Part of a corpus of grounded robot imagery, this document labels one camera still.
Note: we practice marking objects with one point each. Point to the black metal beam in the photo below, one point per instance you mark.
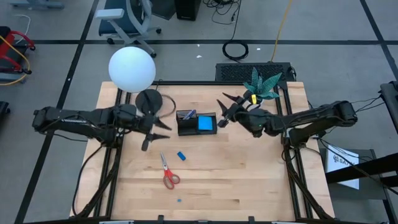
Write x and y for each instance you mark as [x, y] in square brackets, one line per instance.
[367, 169]

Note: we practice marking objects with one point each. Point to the black round lamp base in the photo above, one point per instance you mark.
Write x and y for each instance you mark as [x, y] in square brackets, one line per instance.
[148, 101]

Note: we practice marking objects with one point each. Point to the grey side table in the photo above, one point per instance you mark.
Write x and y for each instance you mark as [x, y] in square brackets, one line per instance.
[373, 189]

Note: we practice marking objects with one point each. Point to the blue sticky note pad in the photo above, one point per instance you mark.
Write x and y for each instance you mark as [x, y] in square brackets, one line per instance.
[205, 123]

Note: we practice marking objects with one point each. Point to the blue pen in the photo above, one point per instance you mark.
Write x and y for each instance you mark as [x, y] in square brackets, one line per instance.
[192, 113]

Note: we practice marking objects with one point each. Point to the blue eraser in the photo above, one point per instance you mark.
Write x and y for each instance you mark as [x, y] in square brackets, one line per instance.
[181, 155]

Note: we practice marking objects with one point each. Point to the black perforated metal case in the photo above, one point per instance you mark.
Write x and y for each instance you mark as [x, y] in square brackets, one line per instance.
[242, 72]

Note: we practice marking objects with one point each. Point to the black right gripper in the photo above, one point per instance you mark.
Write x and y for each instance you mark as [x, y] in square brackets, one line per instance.
[233, 112]

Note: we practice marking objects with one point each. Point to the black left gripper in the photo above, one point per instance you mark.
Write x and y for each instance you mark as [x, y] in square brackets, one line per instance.
[146, 127]

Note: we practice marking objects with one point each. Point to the black computer tower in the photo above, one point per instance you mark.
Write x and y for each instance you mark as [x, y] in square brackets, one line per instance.
[188, 9]

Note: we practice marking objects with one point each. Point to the black mesh desk organizer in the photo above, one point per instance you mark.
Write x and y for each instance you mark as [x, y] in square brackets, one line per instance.
[186, 127]

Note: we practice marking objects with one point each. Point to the black aluminium table frame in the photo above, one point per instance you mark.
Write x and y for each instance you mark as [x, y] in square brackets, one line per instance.
[289, 93]

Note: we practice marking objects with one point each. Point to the white printed paper sheet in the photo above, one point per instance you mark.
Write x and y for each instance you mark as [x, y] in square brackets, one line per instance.
[342, 165]

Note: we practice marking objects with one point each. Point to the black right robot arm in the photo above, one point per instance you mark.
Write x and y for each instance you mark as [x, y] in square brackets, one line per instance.
[311, 116]

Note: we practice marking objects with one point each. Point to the green plant in white pot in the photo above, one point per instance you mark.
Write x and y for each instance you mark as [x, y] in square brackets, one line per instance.
[262, 85]

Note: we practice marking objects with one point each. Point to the red and black cart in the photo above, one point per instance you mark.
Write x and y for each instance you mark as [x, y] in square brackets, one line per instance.
[9, 53]

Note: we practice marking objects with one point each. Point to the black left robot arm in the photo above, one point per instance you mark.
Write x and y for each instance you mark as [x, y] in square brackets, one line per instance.
[68, 119]

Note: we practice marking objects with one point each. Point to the white office chair blue seat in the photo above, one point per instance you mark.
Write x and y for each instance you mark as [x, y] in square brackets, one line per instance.
[124, 21]

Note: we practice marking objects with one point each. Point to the white globe lamp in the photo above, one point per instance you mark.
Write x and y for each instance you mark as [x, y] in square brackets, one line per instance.
[132, 69]

